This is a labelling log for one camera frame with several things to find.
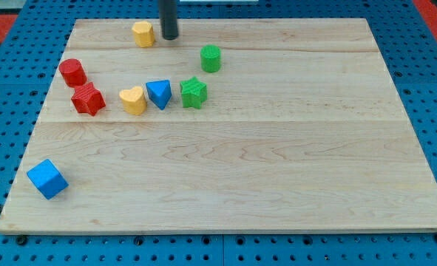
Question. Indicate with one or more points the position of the blue triangle block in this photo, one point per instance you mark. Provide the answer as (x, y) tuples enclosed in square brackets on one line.
[(159, 93)]

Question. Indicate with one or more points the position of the red star block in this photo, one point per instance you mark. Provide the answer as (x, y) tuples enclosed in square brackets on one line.
[(87, 99)]

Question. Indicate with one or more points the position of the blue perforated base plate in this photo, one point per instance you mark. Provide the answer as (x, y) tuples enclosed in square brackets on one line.
[(33, 35)]

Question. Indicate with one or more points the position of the green star block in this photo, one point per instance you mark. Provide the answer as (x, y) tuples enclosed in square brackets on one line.
[(193, 92)]

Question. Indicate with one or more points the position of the red cylinder block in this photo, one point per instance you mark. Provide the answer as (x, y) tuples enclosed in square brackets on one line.
[(72, 72)]

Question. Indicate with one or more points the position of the blue cube block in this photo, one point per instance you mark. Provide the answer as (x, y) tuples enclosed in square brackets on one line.
[(47, 179)]

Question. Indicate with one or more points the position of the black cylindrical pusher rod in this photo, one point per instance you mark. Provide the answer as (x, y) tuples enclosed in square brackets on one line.
[(168, 19)]

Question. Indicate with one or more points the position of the yellow heart block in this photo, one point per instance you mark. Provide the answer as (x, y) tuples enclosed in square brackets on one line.
[(133, 100)]

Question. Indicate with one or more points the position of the green cylinder block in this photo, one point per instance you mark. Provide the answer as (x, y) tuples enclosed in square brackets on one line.
[(210, 58)]

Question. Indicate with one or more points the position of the yellow hexagon block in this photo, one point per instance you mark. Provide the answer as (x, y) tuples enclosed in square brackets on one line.
[(143, 34)]

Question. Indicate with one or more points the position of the wooden board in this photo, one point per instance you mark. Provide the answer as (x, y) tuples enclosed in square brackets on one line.
[(303, 131)]

